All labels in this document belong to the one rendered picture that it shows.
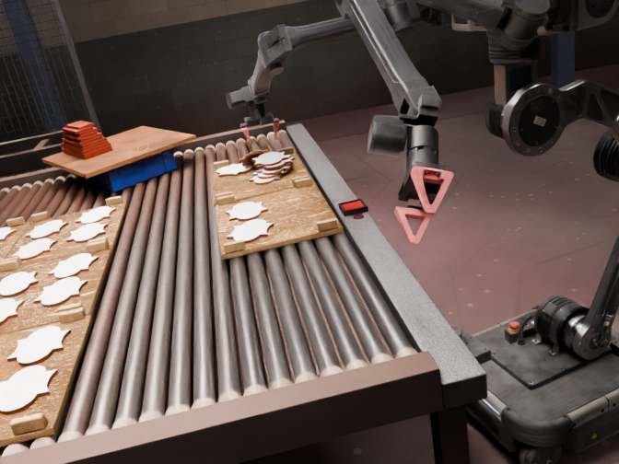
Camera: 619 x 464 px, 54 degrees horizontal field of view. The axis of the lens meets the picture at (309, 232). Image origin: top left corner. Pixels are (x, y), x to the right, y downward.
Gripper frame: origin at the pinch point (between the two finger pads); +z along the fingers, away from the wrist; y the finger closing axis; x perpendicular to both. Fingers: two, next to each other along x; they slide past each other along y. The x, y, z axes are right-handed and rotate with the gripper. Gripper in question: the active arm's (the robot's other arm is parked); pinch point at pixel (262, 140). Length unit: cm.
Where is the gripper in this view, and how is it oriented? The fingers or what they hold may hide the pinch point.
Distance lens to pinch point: 227.8
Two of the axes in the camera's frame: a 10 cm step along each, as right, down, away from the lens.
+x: 2.0, 3.8, -9.0
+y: -9.7, 2.3, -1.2
